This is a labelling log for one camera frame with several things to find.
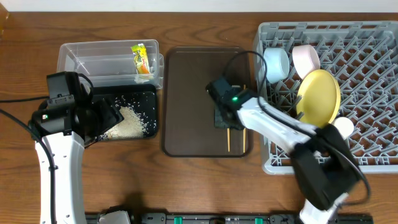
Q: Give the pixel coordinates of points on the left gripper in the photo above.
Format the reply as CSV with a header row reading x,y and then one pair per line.
x,y
111,111

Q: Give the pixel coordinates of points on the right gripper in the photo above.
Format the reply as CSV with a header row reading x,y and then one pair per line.
x,y
219,122

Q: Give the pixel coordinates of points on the rice and nut scraps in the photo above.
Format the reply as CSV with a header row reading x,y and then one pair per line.
x,y
140,117

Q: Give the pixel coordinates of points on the white tissue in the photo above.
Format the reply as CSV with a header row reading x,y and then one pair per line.
x,y
143,79

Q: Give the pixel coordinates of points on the green yellow snack wrapper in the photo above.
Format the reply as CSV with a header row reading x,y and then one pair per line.
x,y
140,58

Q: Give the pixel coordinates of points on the light blue bowl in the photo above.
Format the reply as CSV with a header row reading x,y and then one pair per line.
x,y
278,65

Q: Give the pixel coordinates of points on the yellow plate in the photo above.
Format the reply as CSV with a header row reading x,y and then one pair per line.
x,y
320,98

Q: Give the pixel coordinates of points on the pink bowl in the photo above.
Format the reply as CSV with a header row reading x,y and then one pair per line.
x,y
305,59

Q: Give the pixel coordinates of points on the white cup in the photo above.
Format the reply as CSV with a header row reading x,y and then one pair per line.
x,y
344,125

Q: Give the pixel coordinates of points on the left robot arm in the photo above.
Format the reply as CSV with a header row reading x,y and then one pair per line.
x,y
67,122

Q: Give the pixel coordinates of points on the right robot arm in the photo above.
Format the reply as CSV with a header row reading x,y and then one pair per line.
x,y
324,168

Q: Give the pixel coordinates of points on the grey dishwasher rack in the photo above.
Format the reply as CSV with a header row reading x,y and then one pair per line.
x,y
362,55

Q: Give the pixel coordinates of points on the dark brown serving tray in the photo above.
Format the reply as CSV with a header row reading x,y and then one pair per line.
x,y
188,110

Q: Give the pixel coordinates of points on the black rectangular tray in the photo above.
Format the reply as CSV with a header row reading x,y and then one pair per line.
x,y
106,91

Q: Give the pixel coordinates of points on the clear plastic bin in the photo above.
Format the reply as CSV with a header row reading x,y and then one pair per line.
x,y
110,63

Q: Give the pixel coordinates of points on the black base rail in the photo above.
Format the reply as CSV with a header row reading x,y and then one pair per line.
x,y
162,218

